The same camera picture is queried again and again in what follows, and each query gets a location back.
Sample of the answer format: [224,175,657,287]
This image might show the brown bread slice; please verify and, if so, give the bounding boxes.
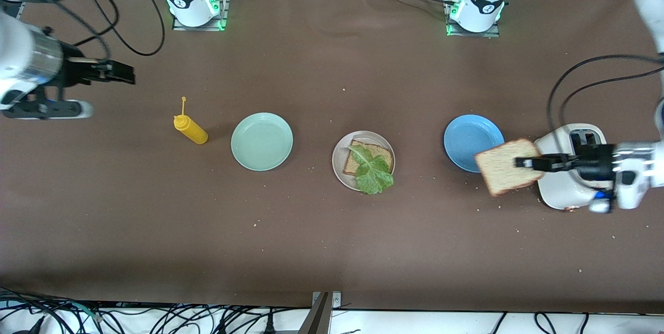
[474,138,544,197]
[342,140,393,176]

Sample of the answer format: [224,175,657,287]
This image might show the yellow squeeze sauce bottle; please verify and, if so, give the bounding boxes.
[173,96,209,145]

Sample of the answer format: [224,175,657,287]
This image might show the green lettuce leaf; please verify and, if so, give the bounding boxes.
[349,145,395,195]

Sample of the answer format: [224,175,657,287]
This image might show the blue plate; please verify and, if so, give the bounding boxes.
[444,114,506,173]

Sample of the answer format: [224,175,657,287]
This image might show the pale green plate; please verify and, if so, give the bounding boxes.
[231,112,294,172]

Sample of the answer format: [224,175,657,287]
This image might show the beige plate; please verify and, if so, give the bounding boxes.
[332,131,396,192]

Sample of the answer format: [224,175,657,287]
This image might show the white toaster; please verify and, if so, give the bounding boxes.
[533,123,613,211]

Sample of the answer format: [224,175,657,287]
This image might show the grey metal bar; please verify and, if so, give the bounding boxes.
[298,293,333,334]

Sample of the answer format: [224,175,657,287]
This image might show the silver table edge bracket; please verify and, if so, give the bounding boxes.
[311,291,343,310]

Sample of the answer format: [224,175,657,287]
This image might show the tangled black floor cables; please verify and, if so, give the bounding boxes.
[0,287,312,334]

